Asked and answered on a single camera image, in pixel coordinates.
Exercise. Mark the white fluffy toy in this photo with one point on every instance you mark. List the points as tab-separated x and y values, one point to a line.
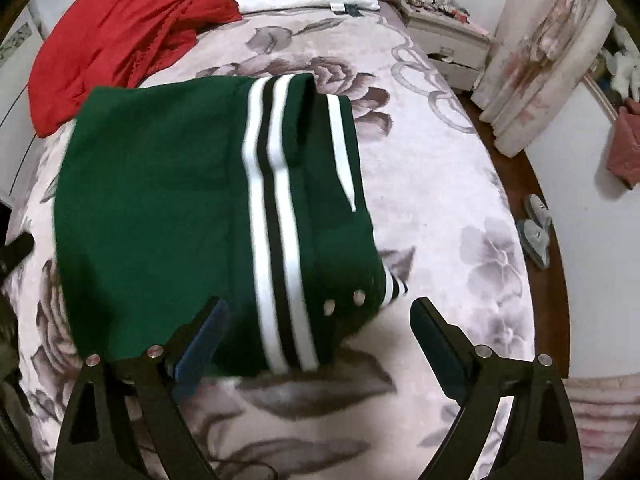
627	67

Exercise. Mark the floral fleece blanket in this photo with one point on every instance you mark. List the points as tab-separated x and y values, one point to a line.
425	160

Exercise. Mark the white wardrobe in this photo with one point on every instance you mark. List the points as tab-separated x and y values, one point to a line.
17	110

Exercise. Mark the clutter of small toiletries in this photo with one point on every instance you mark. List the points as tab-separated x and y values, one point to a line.
430	0

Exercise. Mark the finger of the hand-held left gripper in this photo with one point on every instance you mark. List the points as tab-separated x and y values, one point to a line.
15	255

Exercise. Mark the red garment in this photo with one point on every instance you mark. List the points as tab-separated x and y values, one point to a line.
115	35

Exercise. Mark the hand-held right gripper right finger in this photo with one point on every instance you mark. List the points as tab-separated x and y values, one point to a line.
440	345

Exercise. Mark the white nightstand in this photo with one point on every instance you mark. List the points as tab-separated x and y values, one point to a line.
445	40

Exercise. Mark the pink cloth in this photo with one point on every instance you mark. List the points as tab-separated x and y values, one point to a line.
625	150

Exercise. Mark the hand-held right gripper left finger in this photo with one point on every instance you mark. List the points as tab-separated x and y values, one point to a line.
200	350

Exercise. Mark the green and white varsity jacket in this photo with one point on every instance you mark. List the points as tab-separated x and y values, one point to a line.
150	185

